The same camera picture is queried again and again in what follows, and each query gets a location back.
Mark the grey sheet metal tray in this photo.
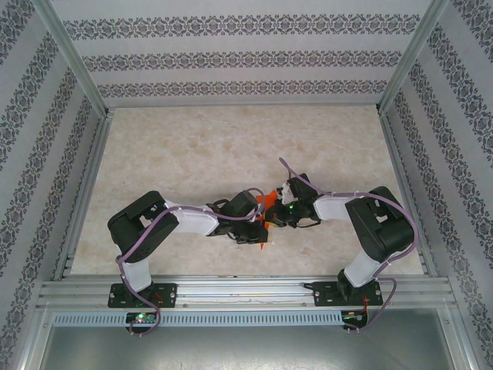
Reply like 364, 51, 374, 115
15, 308, 478, 370

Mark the aluminium side rail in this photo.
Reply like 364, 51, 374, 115
53, 109, 116, 281
377, 107, 438, 277

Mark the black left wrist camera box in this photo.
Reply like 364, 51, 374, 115
229, 190, 259, 220

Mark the wide aluminium mounting rail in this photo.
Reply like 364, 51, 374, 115
36, 274, 458, 309

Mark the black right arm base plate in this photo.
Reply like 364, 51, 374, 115
314, 281, 384, 308

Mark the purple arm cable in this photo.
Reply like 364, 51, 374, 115
115, 187, 267, 339
279, 156, 420, 337

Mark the orange square paper sheet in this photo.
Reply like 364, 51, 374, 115
253, 190, 278, 251

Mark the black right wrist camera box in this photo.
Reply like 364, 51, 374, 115
288, 173, 317, 204

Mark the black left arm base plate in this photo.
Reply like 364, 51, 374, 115
107, 283, 179, 309

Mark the thin aluminium wall rail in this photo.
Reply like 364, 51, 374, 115
103, 100, 381, 109

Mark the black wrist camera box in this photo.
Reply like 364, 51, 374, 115
288, 173, 317, 204
229, 190, 259, 220

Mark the aluminium frame post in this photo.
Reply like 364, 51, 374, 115
375, 0, 451, 115
30, 0, 111, 119

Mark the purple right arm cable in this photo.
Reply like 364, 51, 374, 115
279, 156, 420, 337

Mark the grey slotted cable duct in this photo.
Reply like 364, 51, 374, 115
52, 311, 344, 328

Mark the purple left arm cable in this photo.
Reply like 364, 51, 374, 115
115, 187, 267, 339

